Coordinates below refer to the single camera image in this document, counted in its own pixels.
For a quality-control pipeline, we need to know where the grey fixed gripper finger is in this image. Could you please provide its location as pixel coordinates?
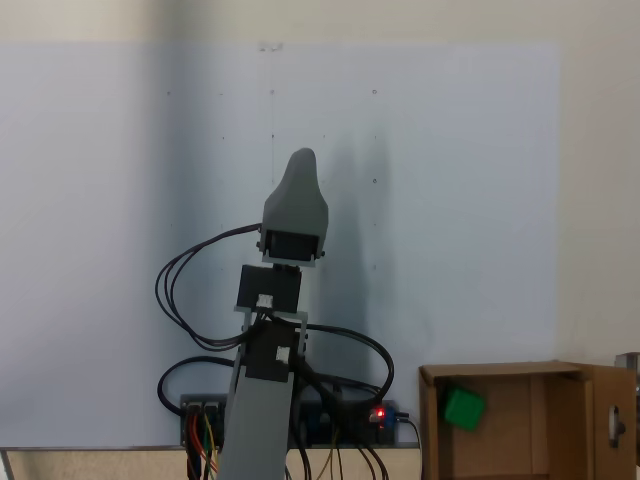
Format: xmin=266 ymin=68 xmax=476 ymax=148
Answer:
xmin=263 ymin=148 xmax=330 ymax=216

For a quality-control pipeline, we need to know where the green die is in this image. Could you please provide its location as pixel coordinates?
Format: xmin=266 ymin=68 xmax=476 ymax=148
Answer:
xmin=443 ymin=384 xmax=487 ymax=432

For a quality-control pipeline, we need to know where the white paper sheet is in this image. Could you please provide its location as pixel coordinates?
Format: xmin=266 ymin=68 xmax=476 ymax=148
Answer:
xmin=0 ymin=42 xmax=564 ymax=448

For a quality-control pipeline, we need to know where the blue circuit board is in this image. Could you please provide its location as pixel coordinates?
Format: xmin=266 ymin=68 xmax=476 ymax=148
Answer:
xmin=299 ymin=397 xmax=401 ymax=446

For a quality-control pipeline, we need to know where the brown cardboard box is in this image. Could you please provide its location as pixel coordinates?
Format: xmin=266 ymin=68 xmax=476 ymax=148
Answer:
xmin=418 ymin=359 xmax=640 ymax=480

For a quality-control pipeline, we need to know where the black gripper motor cable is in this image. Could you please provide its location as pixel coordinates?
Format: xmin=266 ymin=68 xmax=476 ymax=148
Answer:
xmin=154 ymin=222 xmax=265 ymax=351

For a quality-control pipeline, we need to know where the black arm motor cable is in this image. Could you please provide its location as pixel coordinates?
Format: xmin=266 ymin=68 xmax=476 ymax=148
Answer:
xmin=293 ymin=323 xmax=397 ymax=426

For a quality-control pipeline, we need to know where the circuit board with jumper wires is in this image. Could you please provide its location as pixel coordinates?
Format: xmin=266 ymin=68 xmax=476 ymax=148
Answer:
xmin=179 ymin=393 xmax=229 ymax=446

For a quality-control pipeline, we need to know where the thick black cable loop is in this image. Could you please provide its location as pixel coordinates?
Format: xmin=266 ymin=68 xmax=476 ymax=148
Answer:
xmin=157 ymin=353 xmax=237 ymax=416

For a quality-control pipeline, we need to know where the thin yellow wire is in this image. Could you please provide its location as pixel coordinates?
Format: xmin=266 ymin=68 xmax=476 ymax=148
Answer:
xmin=319 ymin=424 xmax=337 ymax=480

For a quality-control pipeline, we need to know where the coloured jumper wire bundle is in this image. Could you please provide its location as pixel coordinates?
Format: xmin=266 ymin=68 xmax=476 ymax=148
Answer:
xmin=183 ymin=412 xmax=224 ymax=480

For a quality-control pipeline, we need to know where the black usb cable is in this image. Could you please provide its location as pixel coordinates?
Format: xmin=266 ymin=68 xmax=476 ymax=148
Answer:
xmin=397 ymin=412 xmax=425 ymax=480

